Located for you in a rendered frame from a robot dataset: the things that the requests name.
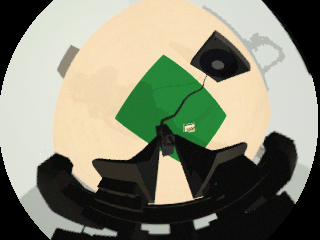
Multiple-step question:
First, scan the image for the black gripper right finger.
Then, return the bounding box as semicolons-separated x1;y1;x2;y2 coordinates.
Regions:
173;135;248;199

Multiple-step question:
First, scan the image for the green circuit board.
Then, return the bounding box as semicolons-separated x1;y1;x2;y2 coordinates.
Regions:
115;55;227;148

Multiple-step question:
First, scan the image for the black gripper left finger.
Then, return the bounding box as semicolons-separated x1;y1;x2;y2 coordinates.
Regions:
92;136;160;204

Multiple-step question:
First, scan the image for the black plug with thin cable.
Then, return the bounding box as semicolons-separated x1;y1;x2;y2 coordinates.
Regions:
156;92;192;157

